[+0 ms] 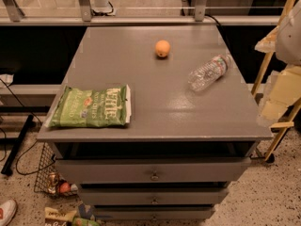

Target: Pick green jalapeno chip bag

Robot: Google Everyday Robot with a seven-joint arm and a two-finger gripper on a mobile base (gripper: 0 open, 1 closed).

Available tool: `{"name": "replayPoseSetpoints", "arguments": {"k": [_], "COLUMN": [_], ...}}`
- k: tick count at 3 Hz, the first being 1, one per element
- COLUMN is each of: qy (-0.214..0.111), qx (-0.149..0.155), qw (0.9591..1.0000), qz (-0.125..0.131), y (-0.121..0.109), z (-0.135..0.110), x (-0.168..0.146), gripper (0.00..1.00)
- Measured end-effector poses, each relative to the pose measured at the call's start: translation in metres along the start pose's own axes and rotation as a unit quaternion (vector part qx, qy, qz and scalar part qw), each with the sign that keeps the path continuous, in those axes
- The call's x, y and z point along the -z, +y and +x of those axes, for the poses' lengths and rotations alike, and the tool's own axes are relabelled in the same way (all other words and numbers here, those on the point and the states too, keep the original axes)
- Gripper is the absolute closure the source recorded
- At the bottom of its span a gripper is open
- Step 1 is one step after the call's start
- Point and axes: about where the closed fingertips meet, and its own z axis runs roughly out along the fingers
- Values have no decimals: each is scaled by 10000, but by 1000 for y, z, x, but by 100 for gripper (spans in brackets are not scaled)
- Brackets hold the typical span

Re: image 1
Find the bottom grey drawer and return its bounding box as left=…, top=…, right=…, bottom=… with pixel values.
left=93, top=207, right=214, bottom=220

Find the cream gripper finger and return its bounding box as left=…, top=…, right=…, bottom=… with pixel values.
left=257, top=65, right=301, bottom=126
left=255, top=25, right=279, bottom=53

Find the black metal floor bar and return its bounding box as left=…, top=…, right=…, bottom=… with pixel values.
left=1, top=115, right=33, bottom=176

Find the middle grey drawer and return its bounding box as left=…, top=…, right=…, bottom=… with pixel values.
left=79, top=187, right=229, bottom=206

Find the green jalapeno chip bag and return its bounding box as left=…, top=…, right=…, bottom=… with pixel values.
left=45, top=85, right=132, bottom=128

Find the tan snack bag on floor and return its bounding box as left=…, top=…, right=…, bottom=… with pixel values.
left=44, top=207, right=76, bottom=226

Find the black cable on floor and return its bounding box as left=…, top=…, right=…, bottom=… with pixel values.
left=0, top=78, right=57, bottom=176

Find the grey drawer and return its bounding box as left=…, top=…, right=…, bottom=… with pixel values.
left=79, top=187, right=229, bottom=206
left=93, top=207, right=214, bottom=220
left=55, top=157, right=250, bottom=184

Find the black wire basket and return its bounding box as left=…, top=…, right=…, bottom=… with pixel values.
left=34, top=144, right=78, bottom=198

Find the clear plastic water bottle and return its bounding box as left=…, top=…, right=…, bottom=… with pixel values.
left=188, top=55, right=233, bottom=92

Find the white sneaker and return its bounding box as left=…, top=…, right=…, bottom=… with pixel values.
left=0, top=200, right=17, bottom=226

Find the top grey drawer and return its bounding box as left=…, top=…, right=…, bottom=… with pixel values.
left=55, top=157, right=250, bottom=184

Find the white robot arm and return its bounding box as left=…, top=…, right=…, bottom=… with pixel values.
left=255, top=1, right=301, bottom=127

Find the grey drawer cabinet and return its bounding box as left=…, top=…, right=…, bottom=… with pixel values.
left=38, top=25, right=271, bottom=209

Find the red can in basket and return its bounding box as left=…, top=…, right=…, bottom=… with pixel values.
left=58, top=182, right=71, bottom=193

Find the orange fruit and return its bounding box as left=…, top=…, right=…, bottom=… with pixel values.
left=155, top=40, right=170, bottom=58

